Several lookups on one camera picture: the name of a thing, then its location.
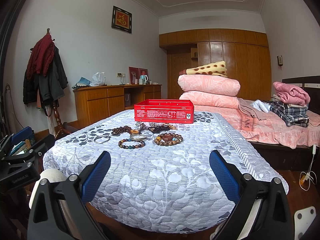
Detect dark brown bead necklace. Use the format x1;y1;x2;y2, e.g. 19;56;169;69
111;125;139;136

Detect multicolour bead bracelet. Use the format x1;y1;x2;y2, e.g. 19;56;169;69
118;138;146;150

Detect brown wooden bead bracelet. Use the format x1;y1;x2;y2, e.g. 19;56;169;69
153;132;184;147

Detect black bead necklace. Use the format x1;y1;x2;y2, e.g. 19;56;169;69
147;123;177;133

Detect wooden sideboard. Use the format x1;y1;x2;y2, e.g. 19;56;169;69
73;84;162;128

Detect silver bangle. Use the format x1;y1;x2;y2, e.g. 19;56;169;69
93;134;111;144

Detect blue cloth on sideboard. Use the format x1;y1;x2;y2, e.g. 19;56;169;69
73;77;91;89

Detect pink bed cover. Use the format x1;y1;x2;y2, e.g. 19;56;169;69
194;105;319;149

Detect plaid folded clothes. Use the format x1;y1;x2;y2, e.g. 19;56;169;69
269;101;309;127

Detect white plastic bag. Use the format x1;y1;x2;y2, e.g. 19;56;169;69
90;72;106;87

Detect white floral quilted cover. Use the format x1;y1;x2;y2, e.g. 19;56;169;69
43;110;278;233

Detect white cloth on bed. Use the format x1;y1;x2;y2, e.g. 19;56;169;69
251;100;271;113

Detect pink folded blanket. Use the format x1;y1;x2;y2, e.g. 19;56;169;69
273;82;310;106

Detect red photo frames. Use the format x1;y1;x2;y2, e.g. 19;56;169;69
129;67;148;85

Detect dark wooden headboard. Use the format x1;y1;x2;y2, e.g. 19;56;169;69
282;75;320;114

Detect lower pink folded quilt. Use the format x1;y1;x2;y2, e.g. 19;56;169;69
180;91;240;109

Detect white kettle with pink lid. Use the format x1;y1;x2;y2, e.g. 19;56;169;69
139;70;149;85

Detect red tin box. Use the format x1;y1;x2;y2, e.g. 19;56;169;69
134;99;194;124

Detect yellow spotted blanket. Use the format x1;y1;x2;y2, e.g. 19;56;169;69
179;61;227;77

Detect framed red calligraphy picture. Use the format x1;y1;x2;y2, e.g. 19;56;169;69
111;6;132;34

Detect wooden wardrobe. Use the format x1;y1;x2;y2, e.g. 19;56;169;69
159;29;272;100

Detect white power cable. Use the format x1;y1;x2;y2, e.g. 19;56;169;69
299;144;318;192

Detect wall phone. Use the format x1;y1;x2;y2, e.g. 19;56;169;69
277;55;283;67

